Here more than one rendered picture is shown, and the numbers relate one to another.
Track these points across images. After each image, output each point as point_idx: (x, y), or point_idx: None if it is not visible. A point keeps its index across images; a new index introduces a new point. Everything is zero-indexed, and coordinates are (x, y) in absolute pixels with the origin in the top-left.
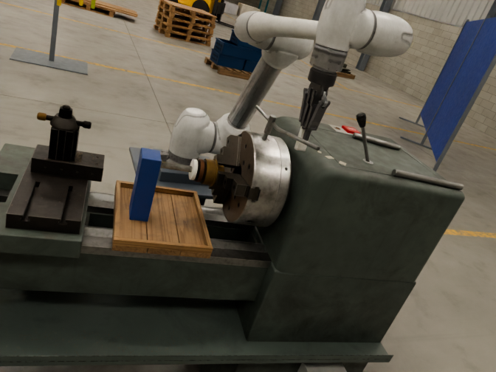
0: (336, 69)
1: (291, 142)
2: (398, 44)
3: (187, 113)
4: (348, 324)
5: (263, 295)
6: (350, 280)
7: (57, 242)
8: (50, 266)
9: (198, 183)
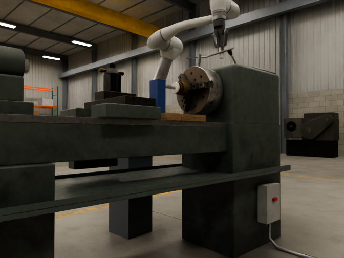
0: (225, 18)
1: None
2: (238, 9)
3: None
4: (266, 155)
5: (231, 141)
6: (259, 125)
7: (151, 108)
8: (141, 136)
9: None
